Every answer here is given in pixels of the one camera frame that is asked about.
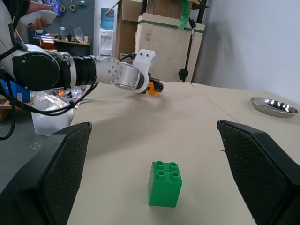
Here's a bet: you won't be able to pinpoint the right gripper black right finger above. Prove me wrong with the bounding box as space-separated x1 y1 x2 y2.
216 120 300 225

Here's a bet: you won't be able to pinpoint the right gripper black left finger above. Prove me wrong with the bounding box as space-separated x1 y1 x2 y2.
0 121 93 225

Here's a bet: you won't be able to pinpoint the orange toy cube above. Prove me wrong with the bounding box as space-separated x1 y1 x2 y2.
147 83 160 97

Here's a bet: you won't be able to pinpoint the white handheld controller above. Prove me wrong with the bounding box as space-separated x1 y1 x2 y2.
18 10 58 32

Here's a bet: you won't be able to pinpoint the person's hand red nails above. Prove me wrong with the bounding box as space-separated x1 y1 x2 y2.
26 0 55 31

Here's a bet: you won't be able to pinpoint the light wooden crate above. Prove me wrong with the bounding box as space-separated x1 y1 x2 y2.
135 12 206 83

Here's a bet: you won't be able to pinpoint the black stand pole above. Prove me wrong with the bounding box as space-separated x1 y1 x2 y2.
178 18 197 83

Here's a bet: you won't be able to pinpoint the large wooden crate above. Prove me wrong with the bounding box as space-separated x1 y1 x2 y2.
114 0 209 60

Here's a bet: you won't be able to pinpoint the white plastic bin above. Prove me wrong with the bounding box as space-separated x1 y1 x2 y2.
30 93 76 137

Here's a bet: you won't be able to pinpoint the white water dispenser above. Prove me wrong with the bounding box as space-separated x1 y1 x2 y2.
99 28 115 57

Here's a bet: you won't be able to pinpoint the silver metal dish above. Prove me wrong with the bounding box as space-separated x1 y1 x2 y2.
249 96 300 119

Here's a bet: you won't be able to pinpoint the green plastic sheet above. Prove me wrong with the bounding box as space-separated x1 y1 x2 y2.
179 0 194 30

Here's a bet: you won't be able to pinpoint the blue water bottle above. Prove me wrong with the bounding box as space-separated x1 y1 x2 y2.
100 7 117 30

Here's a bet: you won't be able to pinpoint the blue box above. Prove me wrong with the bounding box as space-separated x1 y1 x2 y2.
0 78 31 104

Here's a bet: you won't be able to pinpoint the green studded toy cube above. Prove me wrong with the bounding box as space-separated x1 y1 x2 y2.
148 160 183 209

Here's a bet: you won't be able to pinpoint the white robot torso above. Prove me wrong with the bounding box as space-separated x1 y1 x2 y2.
0 0 29 71

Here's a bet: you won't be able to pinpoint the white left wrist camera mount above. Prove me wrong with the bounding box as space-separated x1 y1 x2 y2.
132 49 157 95

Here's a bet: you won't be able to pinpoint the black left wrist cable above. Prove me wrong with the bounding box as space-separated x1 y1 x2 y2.
119 53 138 63

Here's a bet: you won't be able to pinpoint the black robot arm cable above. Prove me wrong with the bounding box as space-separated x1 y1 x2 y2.
0 67 99 141

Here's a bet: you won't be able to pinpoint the wooden wall shelf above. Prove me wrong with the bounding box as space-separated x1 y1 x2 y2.
32 35 91 47

